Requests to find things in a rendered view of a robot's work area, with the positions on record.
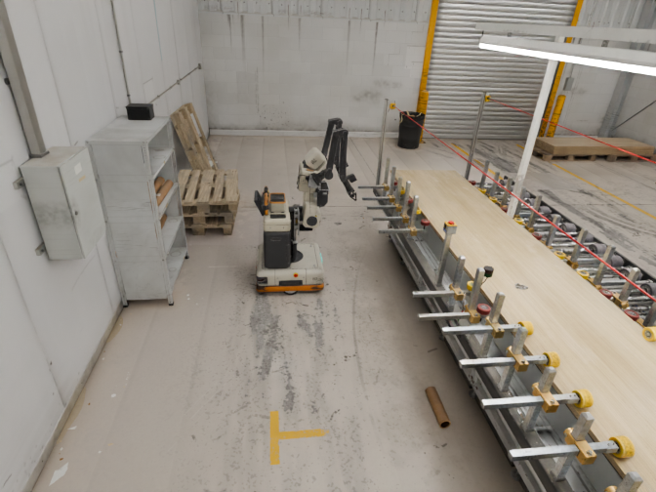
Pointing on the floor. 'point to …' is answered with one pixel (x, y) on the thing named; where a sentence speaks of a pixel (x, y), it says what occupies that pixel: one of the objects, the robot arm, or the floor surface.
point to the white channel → (554, 71)
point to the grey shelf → (140, 205)
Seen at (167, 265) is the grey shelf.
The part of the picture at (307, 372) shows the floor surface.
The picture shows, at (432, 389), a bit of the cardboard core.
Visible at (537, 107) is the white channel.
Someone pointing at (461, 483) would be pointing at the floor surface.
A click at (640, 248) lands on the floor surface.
